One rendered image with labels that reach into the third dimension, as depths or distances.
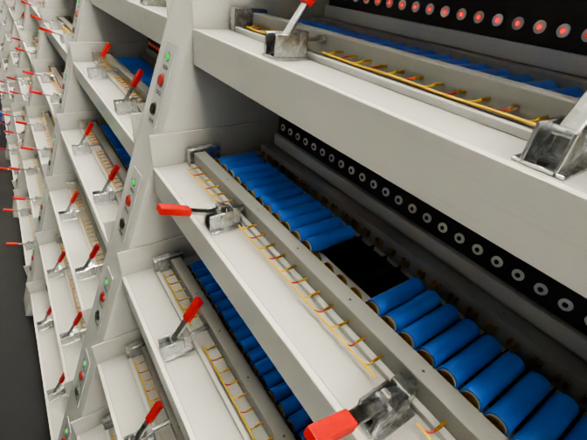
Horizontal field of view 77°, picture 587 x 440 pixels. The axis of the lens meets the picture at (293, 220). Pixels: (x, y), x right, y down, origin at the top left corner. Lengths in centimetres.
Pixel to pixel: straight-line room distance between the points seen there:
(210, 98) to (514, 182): 45
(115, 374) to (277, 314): 49
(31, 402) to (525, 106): 136
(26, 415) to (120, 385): 63
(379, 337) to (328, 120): 18
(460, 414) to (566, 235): 14
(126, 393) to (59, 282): 60
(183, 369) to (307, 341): 25
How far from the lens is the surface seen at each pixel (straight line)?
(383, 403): 29
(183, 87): 56
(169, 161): 59
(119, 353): 81
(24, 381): 145
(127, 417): 74
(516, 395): 34
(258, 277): 38
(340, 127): 30
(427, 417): 31
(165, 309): 61
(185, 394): 52
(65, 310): 120
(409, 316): 35
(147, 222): 63
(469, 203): 24
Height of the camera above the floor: 110
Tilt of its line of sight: 20 degrees down
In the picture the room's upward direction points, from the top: 24 degrees clockwise
